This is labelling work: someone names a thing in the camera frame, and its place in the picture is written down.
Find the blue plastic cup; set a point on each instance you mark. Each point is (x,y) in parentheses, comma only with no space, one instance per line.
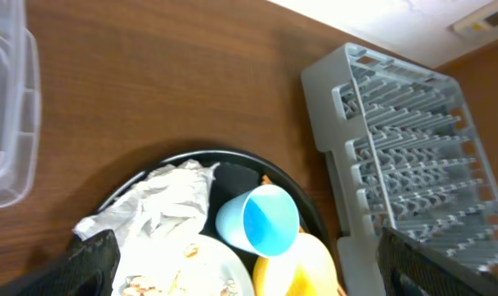
(264,221)

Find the white napkin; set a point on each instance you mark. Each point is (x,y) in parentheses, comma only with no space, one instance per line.
(172,202)

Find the grey dishwasher rack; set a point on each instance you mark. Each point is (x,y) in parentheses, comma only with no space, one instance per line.
(402,152)

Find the wooden chopstick upper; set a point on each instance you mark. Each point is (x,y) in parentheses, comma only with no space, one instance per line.
(266,180)

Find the clear plastic waste bin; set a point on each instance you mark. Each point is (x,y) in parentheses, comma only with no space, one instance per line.
(20,103)

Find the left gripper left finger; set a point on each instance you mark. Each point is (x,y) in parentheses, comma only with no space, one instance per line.
(86,268)

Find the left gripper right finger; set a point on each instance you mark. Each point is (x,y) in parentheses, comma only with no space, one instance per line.
(408,267)

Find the grey plate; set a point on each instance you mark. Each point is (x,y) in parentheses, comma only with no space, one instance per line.
(148,258)

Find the food scraps pile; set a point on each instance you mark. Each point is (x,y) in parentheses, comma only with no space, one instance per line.
(190,275)

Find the yellow plastic bowl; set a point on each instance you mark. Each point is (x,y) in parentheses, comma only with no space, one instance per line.
(307,268)

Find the round black serving tray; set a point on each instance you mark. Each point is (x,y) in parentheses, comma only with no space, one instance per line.
(239,171)

